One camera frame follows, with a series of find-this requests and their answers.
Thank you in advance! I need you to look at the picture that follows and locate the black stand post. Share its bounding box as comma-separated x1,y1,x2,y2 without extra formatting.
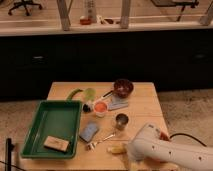
5,138,14,171

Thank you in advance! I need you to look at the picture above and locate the purple bowl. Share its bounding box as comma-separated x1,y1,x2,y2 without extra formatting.
113,79,134,98

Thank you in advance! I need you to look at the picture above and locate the red object on ledge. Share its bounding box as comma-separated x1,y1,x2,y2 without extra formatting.
80,16,92,25

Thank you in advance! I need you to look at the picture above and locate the black office chair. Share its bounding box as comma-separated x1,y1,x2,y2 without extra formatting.
8,0,43,16

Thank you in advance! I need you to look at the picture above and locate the tan sponge block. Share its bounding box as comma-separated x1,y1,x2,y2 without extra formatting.
44,136,69,152

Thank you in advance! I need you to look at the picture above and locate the metal cup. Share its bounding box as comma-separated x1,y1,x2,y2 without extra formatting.
116,113,129,130

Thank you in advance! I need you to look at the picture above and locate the yellow banana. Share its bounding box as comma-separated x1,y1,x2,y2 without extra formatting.
107,145,126,154

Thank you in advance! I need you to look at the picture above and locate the green plastic tray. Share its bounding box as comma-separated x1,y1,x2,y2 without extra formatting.
21,100,82,159

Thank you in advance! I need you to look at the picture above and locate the black and white utensil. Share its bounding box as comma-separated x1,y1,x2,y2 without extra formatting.
83,90,112,113

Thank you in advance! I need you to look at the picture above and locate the green cucumber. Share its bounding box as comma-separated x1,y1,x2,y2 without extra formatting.
66,89,83,100

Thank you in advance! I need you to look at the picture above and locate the white cup orange content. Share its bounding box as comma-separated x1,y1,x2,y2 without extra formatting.
93,101,108,117

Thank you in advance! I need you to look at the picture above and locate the grey-blue cloth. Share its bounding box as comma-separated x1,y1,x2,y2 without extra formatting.
108,96,129,110

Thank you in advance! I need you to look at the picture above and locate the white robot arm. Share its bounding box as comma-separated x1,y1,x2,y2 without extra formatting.
127,123,213,171

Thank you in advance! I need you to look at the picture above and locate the black cable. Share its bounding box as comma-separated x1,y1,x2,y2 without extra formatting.
169,132,208,148

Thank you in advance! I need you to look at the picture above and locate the orange bowl with grapes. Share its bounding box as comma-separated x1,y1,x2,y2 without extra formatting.
160,132,170,141

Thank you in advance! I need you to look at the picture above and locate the silver fork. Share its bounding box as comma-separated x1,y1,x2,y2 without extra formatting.
86,132,116,150

